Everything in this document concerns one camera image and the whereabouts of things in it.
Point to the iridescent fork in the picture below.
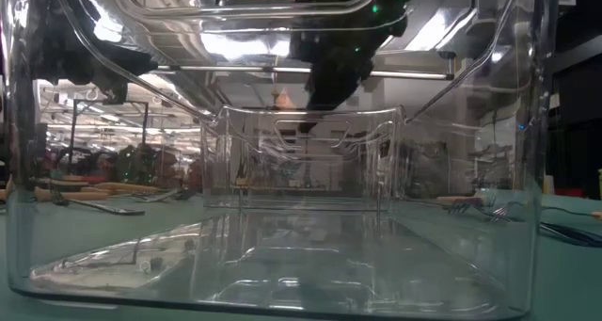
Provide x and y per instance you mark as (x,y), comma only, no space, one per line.
(458,209)

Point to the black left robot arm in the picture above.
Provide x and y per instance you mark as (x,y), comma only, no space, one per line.
(70,38)

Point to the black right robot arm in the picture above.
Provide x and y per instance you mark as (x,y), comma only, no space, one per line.
(338,1)

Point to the long ceiling tube light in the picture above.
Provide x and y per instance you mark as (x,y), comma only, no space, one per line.
(414,75)

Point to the clear plastic bin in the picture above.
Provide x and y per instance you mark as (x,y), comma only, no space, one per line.
(282,180)
(533,147)
(211,170)

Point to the green table mat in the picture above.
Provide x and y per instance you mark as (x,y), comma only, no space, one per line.
(574,283)

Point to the black metal frame stand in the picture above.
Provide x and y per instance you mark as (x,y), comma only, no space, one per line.
(73,137)

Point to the wooden table with black frame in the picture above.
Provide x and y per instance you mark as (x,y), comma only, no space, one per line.
(56,183)

